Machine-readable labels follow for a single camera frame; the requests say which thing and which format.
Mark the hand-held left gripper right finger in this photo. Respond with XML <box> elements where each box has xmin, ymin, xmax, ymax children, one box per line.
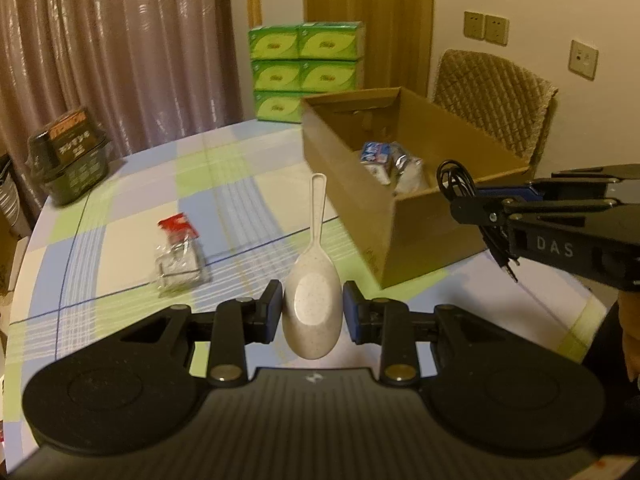
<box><xmin>341</xmin><ymin>280</ymin><xmax>506</xmax><ymax>387</ymax></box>

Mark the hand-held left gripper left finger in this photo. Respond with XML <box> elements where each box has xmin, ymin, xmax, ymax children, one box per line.
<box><xmin>117</xmin><ymin>280</ymin><xmax>285</xmax><ymax>387</ymax></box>

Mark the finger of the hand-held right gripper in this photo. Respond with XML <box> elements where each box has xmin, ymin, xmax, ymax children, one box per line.
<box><xmin>475</xmin><ymin>164</ymin><xmax>640</xmax><ymax>201</ymax></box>
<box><xmin>450</xmin><ymin>194</ymin><xmax>624</xmax><ymax>226</ymax></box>

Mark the white speckled spoon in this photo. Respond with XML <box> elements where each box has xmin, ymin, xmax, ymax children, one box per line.
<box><xmin>282</xmin><ymin>172</ymin><xmax>345</xmax><ymax>361</ymax></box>

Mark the black cable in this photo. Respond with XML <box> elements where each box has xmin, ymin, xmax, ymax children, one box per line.
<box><xmin>436</xmin><ymin>160</ymin><xmax>521</xmax><ymax>284</ymax></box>

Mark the brown cardboard box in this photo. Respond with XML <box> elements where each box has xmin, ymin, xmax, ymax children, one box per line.
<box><xmin>300</xmin><ymin>86</ymin><xmax>532</xmax><ymax>291</ymax></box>

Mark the silver foil bag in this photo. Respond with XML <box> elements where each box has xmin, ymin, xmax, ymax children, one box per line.
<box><xmin>392</xmin><ymin>154</ymin><xmax>426</xmax><ymax>196</ymax></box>

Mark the quilted beige chair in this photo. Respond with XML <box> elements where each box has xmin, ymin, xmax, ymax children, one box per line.
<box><xmin>431</xmin><ymin>49</ymin><xmax>560</xmax><ymax>181</ymax></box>

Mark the clear packet with red header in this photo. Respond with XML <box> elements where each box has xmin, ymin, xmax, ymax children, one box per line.
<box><xmin>154</xmin><ymin>212</ymin><xmax>213</xmax><ymax>297</ymax></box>

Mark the blue white printed packet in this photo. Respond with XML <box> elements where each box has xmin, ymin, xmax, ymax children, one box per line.
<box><xmin>359</xmin><ymin>141</ymin><xmax>398</xmax><ymax>186</ymax></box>

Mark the wooden door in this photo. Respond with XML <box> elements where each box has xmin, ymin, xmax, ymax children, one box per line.
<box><xmin>302</xmin><ymin>0</ymin><xmax>436</xmax><ymax>103</ymax></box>

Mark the stack of green tissue packs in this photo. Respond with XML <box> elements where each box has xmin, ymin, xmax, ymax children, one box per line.
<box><xmin>248</xmin><ymin>21</ymin><xmax>366</xmax><ymax>123</ymax></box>

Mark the dark green wrapped bowl pack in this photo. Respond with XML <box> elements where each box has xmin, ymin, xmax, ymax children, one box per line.
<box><xmin>26</xmin><ymin>106</ymin><xmax>112</xmax><ymax>207</ymax></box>

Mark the tall open cardboard carton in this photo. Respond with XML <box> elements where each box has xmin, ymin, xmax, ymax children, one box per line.
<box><xmin>0</xmin><ymin>215</ymin><xmax>28</xmax><ymax>297</ymax></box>

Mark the stack of white bowls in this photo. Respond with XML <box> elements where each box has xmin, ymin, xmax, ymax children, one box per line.
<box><xmin>0</xmin><ymin>154</ymin><xmax>25</xmax><ymax>227</ymax></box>

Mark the brown curtain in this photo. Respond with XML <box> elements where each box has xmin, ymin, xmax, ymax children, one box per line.
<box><xmin>0</xmin><ymin>0</ymin><xmax>246</xmax><ymax>221</ymax></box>

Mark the beige wall socket plate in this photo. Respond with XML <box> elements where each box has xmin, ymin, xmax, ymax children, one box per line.
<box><xmin>484</xmin><ymin>14</ymin><xmax>510</xmax><ymax>45</ymax></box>
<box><xmin>570</xmin><ymin>39</ymin><xmax>599</xmax><ymax>81</ymax></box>
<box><xmin>464</xmin><ymin>10</ymin><xmax>486</xmax><ymax>40</ymax></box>

